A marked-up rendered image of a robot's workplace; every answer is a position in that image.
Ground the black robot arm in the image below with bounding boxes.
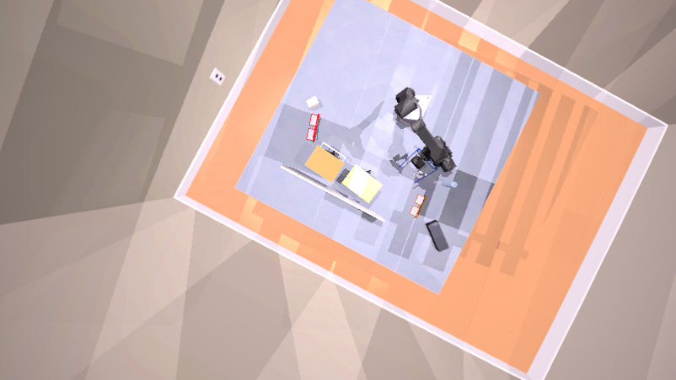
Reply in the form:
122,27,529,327
394,87,457,173

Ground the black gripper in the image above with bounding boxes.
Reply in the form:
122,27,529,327
411,136,446,169

